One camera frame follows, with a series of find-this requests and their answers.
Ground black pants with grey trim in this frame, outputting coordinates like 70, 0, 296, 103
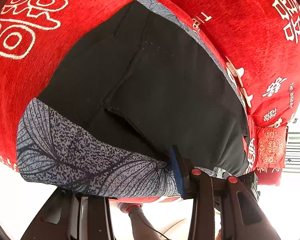
17, 0, 249, 198

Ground red embroidered pillow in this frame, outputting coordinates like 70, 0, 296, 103
253, 125, 288, 185

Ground pink slipper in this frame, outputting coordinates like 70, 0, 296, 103
118, 203, 143, 213

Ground red folded wedding quilt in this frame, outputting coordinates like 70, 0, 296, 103
170, 0, 300, 127

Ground red wedding bedspread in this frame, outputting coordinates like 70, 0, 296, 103
0, 0, 256, 203

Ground black cable on floor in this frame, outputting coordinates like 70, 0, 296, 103
140, 217, 188, 240

